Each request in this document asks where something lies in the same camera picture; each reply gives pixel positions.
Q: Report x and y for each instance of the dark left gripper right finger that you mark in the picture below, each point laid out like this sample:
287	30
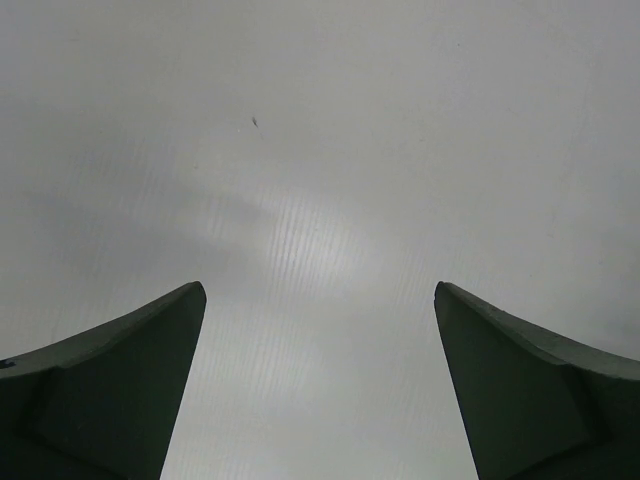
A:
536	404

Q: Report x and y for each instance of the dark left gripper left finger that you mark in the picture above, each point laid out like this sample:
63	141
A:
102	404

